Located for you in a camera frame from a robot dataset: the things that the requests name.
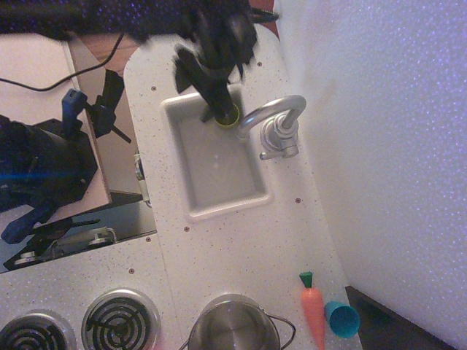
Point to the orange toy carrot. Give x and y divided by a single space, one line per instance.
313 308

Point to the black stove burner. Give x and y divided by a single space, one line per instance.
39 329
121 318

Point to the blue clamp lower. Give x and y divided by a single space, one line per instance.
19 229

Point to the stainless steel pot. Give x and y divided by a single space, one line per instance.
234 321

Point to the green plastic cup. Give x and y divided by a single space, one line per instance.
231 122

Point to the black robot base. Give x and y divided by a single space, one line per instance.
40 166

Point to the blue clamp upper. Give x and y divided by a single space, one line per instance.
73 103

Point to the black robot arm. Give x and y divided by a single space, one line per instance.
60 20

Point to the blue clamp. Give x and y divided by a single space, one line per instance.
73 103
19 229

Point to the white toy sink basin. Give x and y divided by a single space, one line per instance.
215 173

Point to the right black stove burner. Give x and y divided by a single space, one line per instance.
121 318

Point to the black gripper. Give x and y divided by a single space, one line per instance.
223 35

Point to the silver toy faucet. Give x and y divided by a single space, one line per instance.
279 131

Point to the teal plastic cup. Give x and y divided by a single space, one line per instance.
343 319

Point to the left black stove burner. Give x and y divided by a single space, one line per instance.
39 329

